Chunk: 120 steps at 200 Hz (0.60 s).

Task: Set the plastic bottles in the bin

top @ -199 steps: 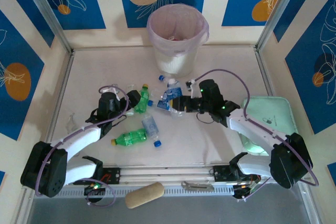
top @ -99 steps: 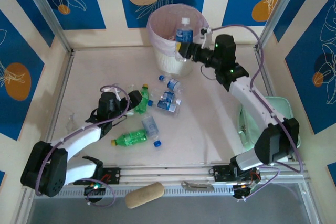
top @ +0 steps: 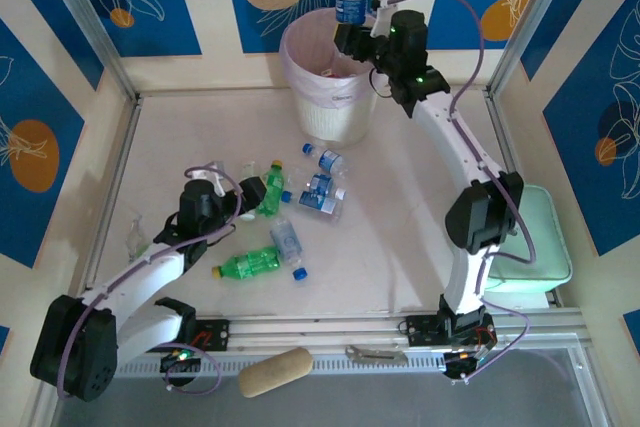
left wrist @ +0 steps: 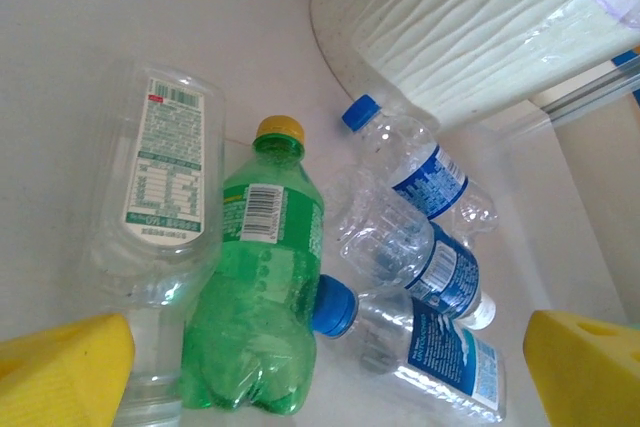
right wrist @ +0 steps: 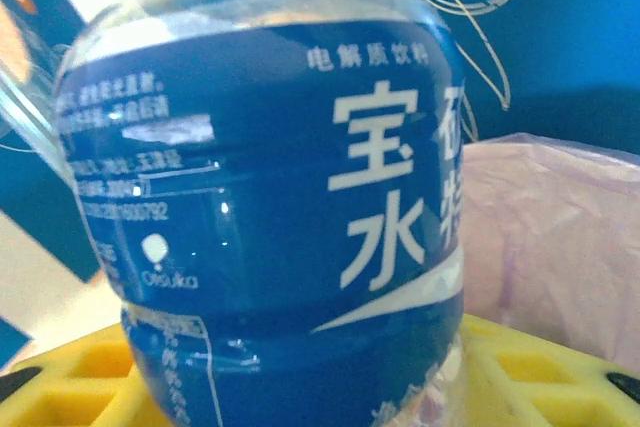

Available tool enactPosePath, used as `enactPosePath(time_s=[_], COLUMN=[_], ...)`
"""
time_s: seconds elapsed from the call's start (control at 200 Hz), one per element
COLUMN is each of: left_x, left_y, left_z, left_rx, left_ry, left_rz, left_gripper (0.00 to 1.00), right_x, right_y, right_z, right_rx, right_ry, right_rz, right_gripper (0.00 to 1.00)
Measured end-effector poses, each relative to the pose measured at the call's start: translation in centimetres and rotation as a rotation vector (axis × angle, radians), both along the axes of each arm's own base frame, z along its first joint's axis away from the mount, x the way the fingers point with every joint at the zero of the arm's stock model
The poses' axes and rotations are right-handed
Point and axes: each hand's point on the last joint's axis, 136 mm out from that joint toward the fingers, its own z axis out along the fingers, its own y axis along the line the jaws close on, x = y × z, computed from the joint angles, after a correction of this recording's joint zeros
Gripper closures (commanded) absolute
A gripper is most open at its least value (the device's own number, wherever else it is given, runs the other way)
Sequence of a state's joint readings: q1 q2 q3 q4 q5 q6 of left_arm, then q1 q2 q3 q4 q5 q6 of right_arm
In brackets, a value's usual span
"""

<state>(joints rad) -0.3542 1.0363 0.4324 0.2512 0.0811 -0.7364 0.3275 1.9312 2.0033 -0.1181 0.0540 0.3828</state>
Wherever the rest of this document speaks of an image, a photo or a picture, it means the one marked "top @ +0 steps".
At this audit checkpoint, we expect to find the green bottle yellow cap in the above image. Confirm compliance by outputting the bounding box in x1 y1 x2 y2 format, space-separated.
210 245 282 281
254 159 285 218

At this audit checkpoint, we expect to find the small bottle dark blue label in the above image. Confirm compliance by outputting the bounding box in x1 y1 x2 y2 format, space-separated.
334 0 370 27

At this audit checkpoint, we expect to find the white plastic waste bin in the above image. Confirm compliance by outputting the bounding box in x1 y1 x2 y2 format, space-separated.
292 71 379 149

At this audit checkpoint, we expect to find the small clear bottle white cap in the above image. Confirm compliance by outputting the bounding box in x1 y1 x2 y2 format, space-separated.
241 160 259 222

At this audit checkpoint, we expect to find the clear bottle blue cap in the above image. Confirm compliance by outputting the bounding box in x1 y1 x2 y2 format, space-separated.
269 219 309 282
280 190 344 223
301 142 347 176

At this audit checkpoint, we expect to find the crumpled clear green bottle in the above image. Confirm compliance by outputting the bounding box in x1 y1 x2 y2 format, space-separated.
124 216 151 263

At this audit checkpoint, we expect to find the beige foam roll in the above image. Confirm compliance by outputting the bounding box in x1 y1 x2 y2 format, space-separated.
237 346 315 399

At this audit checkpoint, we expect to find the pale green tray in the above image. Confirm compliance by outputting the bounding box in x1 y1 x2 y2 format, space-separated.
487 184 574 296

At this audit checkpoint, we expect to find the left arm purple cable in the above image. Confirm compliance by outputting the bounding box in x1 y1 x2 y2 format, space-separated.
57 164 246 398

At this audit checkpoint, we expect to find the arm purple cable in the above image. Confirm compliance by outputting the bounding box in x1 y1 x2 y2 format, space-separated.
387 0 539 386
57 164 246 398

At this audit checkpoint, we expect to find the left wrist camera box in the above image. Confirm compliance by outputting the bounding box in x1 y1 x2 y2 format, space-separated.
185 161 226 196

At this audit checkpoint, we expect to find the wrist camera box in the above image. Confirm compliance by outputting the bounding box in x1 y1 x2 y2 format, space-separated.
368 0 399 38
185 161 226 196

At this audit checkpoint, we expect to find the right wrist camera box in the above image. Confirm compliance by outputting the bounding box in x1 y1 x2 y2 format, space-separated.
368 0 399 38

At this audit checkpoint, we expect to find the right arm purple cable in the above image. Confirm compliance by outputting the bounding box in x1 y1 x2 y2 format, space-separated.
387 0 539 386

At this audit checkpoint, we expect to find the aluminium side rail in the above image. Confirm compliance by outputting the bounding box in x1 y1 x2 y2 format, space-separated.
74 96 144 318
484 89 566 308

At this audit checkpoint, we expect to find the aluminium frame post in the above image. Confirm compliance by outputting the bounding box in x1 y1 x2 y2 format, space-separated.
37 0 140 101
487 0 581 96

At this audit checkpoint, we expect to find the aluminium front rail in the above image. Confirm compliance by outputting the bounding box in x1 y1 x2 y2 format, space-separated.
42 314 589 359

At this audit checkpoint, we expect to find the slotted cable duct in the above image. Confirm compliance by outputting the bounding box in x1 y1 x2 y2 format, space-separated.
114 354 581 381

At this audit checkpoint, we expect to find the metal bracket tool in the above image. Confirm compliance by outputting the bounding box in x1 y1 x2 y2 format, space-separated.
344 345 409 366

